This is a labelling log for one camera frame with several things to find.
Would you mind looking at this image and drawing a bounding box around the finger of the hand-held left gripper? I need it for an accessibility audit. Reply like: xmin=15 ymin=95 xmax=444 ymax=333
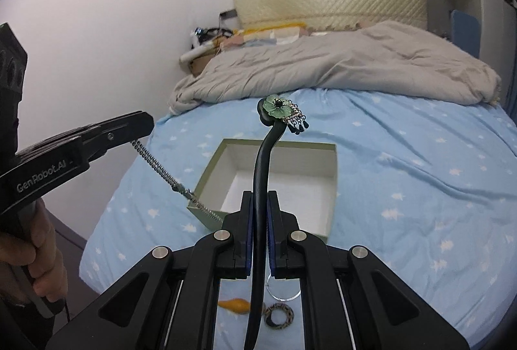
xmin=83 ymin=112 xmax=155 ymax=164

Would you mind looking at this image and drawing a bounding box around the patchwork pillow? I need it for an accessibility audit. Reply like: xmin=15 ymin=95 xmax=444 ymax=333
xmin=220 ymin=27 xmax=311 ymax=50

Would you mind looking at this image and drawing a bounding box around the yellow cloth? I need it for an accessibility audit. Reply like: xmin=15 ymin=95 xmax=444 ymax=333
xmin=242 ymin=22 xmax=308 ymax=32

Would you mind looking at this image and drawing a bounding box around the green cardboard box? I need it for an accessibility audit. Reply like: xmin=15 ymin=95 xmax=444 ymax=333
xmin=186 ymin=139 xmax=338 ymax=250

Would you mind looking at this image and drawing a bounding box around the blue star-printed bedsheet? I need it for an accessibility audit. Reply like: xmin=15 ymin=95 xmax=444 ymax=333
xmin=79 ymin=86 xmax=517 ymax=350

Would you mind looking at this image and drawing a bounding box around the black hairpin with green flower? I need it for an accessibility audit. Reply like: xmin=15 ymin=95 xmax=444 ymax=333
xmin=242 ymin=95 xmax=310 ymax=350

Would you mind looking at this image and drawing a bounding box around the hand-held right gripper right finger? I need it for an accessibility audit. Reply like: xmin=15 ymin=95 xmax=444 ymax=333
xmin=267 ymin=190 xmax=471 ymax=350

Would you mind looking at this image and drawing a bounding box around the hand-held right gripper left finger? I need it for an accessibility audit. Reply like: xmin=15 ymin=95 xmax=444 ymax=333
xmin=44 ymin=190 xmax=255 ymax=350

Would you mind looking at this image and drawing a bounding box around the person's left hand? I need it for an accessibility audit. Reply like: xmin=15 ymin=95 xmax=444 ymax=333
xmin=0 ymin=199 xmax=69 ymax=308

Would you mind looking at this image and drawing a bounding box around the blue padded panel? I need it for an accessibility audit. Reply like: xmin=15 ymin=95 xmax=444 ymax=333
xmin=450 ymin=9 xmax=481 ymax=56

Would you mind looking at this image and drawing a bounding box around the silver bead chain necklace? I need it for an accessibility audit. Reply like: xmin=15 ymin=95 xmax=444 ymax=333
xmin=131 ymin=139 xmax=225 ymax=224

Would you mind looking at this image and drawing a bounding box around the white rolled tube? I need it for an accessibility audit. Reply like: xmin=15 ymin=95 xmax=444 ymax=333
xmin=180 ymin=41 xmax=221 ymax=64

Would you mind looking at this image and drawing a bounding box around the grey duvet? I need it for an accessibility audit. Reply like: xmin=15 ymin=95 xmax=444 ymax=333
xmin=169 ymin=20 xmax=502 ymax=116

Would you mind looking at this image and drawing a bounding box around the black patterned ring pendant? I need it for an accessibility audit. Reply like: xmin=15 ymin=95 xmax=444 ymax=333
xmin=262 ymin=302 xmax=297 ymax=328

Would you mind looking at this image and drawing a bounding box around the pile of cables and devices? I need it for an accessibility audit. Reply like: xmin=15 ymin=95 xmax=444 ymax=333
xmin=190 ymin=26 xmax=235 ymax=48

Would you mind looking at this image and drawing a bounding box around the orange gourd pendant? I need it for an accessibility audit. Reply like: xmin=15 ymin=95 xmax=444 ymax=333
xmin=218 ymin=297 xmax=252 ymax=314

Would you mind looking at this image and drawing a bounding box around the brown cardboard box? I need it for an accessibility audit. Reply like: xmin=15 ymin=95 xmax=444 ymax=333
xmin=190 ymin=55 xmax=219 ymax=78

